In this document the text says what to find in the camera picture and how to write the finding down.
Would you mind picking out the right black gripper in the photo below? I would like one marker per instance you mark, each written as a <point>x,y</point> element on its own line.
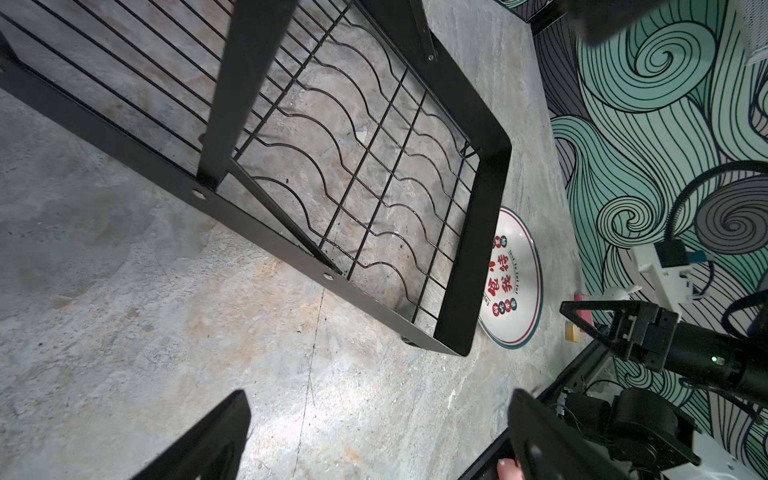
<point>651,336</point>

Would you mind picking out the red patterned white plate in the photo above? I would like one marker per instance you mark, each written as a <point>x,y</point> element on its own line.
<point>513,295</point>

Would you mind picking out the black wire dish rack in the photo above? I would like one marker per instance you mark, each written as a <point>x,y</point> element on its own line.
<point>339,136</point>

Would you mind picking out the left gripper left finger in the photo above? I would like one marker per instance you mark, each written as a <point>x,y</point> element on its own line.
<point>211,449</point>

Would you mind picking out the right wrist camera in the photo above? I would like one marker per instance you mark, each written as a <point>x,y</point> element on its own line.
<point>669,266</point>

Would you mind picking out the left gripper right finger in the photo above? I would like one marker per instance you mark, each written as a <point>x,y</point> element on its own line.
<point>549,449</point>

